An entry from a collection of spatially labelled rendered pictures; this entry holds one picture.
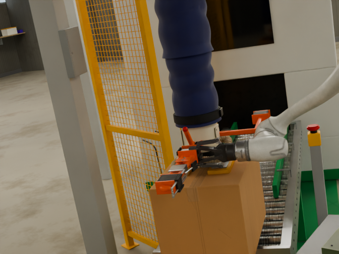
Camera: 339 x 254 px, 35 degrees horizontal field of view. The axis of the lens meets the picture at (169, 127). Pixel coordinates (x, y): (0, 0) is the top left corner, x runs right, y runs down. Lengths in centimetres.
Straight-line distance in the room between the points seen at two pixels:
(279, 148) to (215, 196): 35
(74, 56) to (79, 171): 76
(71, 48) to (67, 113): 42
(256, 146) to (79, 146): 161
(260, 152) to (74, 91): 162
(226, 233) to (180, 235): 21
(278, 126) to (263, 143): 15
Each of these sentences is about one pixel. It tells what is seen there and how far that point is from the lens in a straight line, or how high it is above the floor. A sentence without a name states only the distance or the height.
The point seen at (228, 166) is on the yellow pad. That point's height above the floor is 109.
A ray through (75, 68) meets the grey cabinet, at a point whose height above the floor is 152.
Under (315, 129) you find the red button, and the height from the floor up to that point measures 103.
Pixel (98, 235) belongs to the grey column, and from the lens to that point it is 375.
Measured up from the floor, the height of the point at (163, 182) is 123.
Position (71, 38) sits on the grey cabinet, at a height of 171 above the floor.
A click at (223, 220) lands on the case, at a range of 234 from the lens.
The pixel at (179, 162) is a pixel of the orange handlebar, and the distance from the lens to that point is 221.
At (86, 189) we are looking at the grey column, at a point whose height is 72.
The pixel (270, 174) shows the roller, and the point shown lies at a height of 54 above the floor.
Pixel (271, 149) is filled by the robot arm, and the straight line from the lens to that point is 220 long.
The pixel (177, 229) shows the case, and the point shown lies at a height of 88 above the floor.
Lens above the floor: 189
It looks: 14 degrees down
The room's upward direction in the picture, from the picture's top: 10 degrees counter-clockwise
